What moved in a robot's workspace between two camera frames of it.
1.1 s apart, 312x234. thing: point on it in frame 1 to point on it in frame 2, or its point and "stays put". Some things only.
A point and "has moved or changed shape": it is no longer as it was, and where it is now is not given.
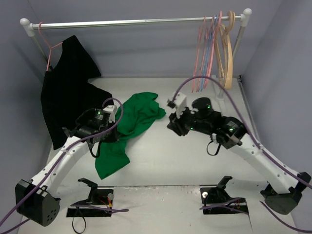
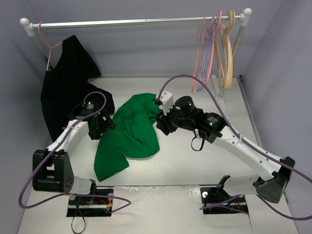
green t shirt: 136,108 has moved or changed shape
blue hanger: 208,50 stays put
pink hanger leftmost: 204,34 stays put
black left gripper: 107,134 to 104,124
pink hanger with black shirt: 50,47 stays put
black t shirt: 71,87 stays put
